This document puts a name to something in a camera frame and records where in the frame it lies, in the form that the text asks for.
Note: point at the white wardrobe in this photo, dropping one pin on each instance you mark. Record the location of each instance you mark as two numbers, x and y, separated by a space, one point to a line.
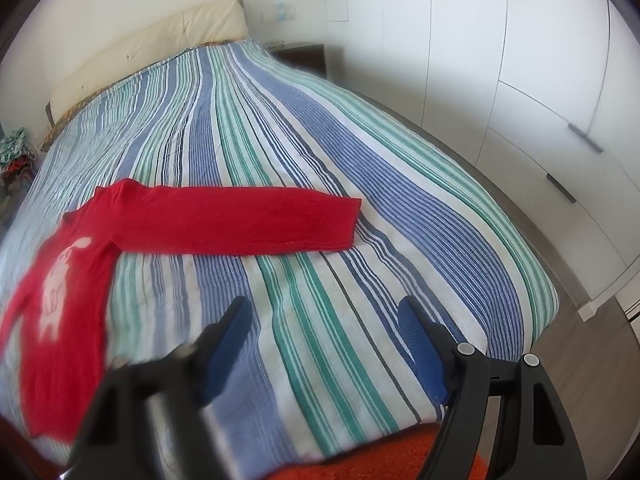
450 60

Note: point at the orange rug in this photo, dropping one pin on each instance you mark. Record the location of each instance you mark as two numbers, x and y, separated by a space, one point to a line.
380 452

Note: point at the cream padded headboard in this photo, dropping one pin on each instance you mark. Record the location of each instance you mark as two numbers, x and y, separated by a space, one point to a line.
150 45

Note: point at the wall socket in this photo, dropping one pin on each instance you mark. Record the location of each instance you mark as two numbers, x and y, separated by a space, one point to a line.
283 12

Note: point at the red sweater with white print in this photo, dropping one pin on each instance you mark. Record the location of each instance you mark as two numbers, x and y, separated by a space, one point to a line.
200 220

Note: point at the pile of colourful clothes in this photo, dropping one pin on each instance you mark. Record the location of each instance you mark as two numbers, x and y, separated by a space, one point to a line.
17 157

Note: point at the dark wooden nightstand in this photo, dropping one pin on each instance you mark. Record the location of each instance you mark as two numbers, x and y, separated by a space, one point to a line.
305 57

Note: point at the striped bedspread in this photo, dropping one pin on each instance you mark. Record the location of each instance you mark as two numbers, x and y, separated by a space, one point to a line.
300 160

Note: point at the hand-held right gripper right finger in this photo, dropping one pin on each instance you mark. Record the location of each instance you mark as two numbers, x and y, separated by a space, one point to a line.
422 347

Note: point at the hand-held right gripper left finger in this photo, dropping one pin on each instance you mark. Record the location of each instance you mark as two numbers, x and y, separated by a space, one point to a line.
226 347

